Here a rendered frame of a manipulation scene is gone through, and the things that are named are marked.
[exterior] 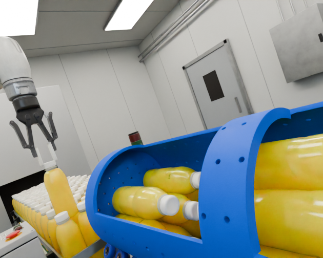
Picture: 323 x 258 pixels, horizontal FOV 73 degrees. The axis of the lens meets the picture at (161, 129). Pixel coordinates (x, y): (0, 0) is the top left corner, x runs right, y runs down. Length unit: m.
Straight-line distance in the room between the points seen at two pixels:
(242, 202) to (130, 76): 5.72
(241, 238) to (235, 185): 0.05
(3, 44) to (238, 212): 0.83
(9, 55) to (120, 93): 4.83
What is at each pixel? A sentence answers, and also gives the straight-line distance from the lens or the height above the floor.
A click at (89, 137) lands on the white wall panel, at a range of 5.12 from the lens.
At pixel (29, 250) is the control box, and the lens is 0.79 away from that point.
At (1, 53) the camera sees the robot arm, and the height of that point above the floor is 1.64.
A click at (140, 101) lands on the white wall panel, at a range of 5.80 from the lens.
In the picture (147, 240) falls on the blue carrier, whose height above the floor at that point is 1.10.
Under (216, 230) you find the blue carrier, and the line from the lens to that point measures 0.28.
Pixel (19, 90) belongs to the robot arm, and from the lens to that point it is 0.85.
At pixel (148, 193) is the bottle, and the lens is 0.48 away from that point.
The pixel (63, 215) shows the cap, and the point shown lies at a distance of 0.79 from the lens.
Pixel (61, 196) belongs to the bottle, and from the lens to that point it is 0.83.
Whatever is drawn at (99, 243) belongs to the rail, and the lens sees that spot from 0.81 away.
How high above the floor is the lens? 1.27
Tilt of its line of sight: 2 degrees down
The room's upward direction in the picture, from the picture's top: 20 degrees counter-clockwise
